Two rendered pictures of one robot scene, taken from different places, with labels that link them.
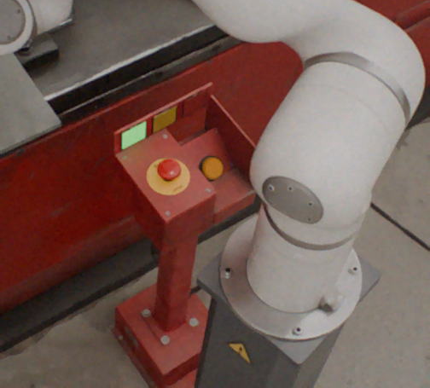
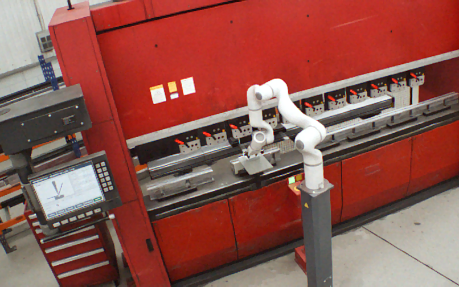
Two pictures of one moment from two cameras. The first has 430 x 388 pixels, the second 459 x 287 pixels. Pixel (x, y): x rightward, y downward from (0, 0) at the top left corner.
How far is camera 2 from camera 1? 192 cm
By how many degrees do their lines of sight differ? 36
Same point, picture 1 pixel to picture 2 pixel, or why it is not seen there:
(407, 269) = (381, 247)
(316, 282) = (315, 177)
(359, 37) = (311, 122)
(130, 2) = (293, 156)
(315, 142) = (302, 134)
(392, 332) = (375, 261)
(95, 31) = (285, 161)
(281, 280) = (308, 178)
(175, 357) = not seen: hidden behind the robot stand
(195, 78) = not seen: hidden behind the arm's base
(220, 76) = not seen: hidden behind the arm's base
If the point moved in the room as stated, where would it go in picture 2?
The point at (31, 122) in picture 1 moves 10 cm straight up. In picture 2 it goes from (267, 167) to (265, 155)
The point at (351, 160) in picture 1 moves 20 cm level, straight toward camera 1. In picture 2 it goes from (307, 136) to (291, 152)
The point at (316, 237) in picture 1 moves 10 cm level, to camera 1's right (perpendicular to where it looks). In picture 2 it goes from (310, 162) to (326, 163)
